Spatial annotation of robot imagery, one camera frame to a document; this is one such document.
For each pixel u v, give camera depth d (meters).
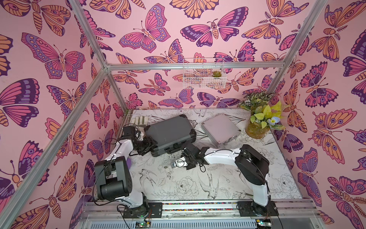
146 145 0.80
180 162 0.78
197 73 0.99
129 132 0.74
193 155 0.71
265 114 0.87
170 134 0.93
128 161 0.90
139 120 1.13
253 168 0.47
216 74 0.93
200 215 0.73
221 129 1.09
